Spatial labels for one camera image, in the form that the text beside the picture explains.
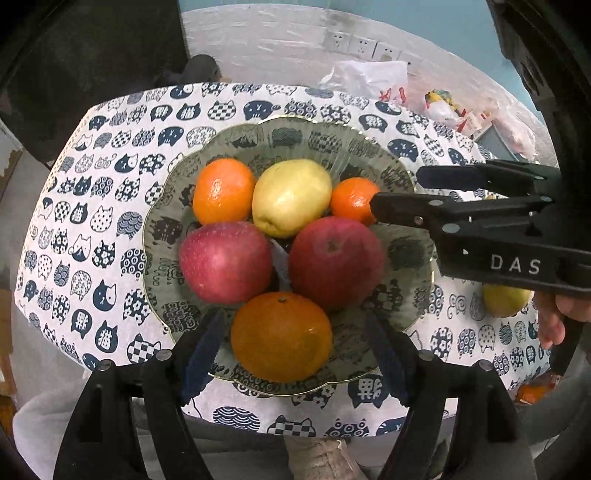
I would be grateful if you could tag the white wall outlet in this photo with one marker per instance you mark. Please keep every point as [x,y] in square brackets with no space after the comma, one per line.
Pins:
[334,40]
[384,50]
[360,45]

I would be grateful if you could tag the yellow pear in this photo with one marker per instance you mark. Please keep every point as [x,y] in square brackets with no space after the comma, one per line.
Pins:
[292,196]

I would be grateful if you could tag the grey wrapped table leg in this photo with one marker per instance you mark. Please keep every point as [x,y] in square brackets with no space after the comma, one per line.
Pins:
[323,459]

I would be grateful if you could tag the cat print tablecloth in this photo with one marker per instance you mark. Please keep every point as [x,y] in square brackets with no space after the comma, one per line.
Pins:
[92,221]

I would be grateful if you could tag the small tangerine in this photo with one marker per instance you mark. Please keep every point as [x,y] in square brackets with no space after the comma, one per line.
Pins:
[535,392]
[348,201]

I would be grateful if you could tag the person's right hand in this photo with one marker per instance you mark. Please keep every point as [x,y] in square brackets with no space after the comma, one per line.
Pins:
[549,318]

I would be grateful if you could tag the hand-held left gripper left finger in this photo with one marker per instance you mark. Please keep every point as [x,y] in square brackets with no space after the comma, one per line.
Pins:
[203,355]

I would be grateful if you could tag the clear glass plate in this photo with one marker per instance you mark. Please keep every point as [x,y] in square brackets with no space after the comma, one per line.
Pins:
[184,318]

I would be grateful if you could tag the red apple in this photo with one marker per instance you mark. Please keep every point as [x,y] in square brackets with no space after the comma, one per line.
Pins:
[226,262]
[337,263]

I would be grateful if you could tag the yellow-green pear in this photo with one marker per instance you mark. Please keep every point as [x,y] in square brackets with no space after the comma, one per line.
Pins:
[505,301]

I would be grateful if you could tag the clear plastic bucket liner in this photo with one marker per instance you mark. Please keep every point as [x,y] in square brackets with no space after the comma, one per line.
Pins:
[517,134]

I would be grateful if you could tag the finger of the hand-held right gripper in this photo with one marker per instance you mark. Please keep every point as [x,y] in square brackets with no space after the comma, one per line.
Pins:
[415,210]
[461,177]

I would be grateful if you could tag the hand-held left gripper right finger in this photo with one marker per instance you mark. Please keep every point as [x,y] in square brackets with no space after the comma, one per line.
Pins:
[388,360]

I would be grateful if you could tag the large orange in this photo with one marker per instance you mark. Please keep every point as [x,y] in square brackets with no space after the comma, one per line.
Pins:
[281,337]
[223,194]

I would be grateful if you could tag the white plastic bag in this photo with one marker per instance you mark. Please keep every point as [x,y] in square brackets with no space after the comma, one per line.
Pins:
[364,81]

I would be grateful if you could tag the dark hanging coat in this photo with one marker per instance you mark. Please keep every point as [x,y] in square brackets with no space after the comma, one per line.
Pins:
[92,60]

